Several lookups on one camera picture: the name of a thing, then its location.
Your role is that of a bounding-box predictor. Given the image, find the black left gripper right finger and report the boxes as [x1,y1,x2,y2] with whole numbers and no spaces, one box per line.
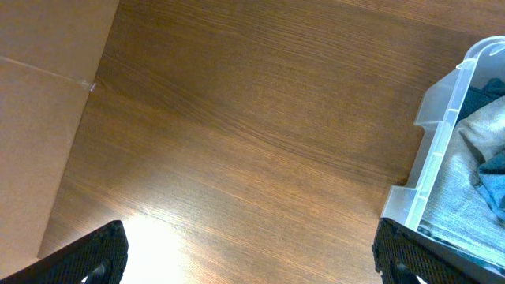
[372,218,504,284]

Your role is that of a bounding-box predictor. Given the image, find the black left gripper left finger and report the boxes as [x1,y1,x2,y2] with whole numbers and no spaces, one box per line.
[1,220,129,284]

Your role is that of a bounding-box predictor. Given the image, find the light wash jeans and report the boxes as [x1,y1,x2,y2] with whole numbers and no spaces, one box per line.
[417,97,504,267]

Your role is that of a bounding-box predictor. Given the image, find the light blue cloth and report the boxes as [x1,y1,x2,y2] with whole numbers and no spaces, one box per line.
[477,151,504,221]

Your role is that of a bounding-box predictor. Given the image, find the dark garment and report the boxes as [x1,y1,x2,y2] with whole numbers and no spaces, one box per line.
[456,78,504,123]

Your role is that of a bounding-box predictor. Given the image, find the clear plastic storage container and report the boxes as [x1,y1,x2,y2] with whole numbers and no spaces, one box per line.
[382,35,504,234]

